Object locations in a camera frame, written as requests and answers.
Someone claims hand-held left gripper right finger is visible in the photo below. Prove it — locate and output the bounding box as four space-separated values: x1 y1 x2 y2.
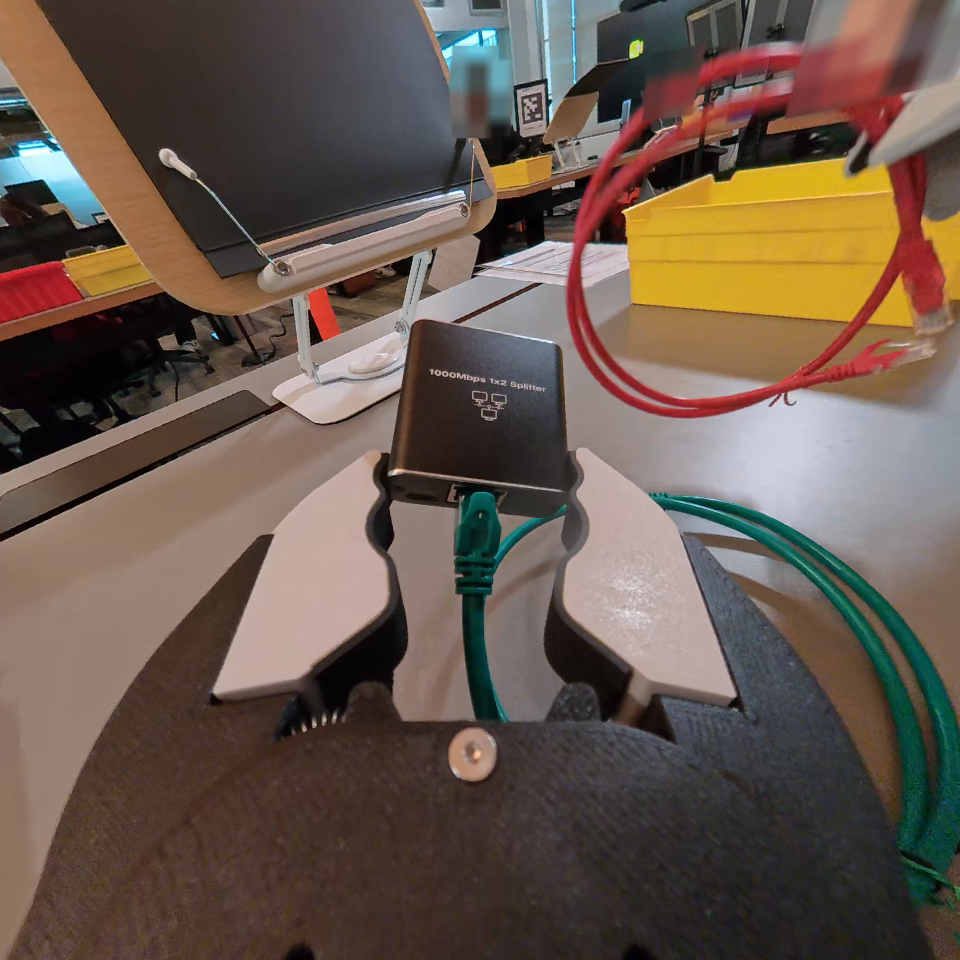
546 447 741 727

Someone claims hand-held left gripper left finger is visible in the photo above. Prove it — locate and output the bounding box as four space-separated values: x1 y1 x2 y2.
210 450 410 706

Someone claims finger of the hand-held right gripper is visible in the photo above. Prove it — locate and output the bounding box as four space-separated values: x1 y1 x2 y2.
924 142 960 225
846 79 960 177

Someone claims red network cable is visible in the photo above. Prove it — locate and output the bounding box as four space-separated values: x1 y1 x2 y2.
566 41 957 419

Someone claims green network cable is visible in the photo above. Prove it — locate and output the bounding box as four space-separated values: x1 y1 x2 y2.
442 487 960 912

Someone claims yellow plastic bin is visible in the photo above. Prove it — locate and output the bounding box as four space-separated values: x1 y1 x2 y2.
62 242 156 299
622 156 960 329
489 153 554 192

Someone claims black network splitter box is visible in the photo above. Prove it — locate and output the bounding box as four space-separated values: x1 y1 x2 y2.
384 318 576 520

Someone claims orange traffic cone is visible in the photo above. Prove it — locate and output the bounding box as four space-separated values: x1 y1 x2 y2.
306 287 344 344

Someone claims black monitor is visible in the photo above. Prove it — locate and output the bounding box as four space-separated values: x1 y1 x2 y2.
596 11 650 125

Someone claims printed paper sheet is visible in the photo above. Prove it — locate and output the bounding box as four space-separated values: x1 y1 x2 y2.
476 238 633 290

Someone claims black and white tag sign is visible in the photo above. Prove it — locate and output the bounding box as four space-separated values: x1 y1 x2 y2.
513 78 551 138

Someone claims red plastic bin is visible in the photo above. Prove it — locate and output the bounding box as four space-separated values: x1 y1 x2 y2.
0 260 85 325

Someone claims wooden tablet stand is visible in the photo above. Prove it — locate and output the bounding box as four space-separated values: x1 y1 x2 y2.
0 0 501 430

